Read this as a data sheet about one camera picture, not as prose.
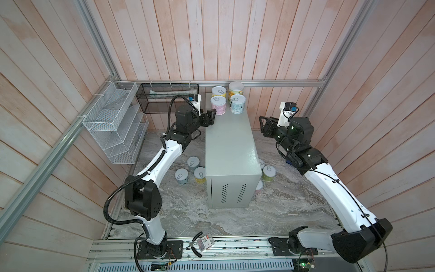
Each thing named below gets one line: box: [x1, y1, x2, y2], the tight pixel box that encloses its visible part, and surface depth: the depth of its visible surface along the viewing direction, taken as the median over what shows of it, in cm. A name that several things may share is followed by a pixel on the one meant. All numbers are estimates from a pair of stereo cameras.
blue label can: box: [174, 168, 189, 185], surface depth 94 cm
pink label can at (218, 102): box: [210, 95, 228, 116], surface depth 79 cm
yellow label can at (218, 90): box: [211, 85, 228, 97], surface depth 84 cm
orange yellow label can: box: [228, 81, 245, 99], surface depth 82 cm
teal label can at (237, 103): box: [229, 94, 247, 115], surface depth 80 cm
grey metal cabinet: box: [205, 92, 263, 209], surface depth 73 cm
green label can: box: [261, 164, 277, 182], surface depth 95 cm
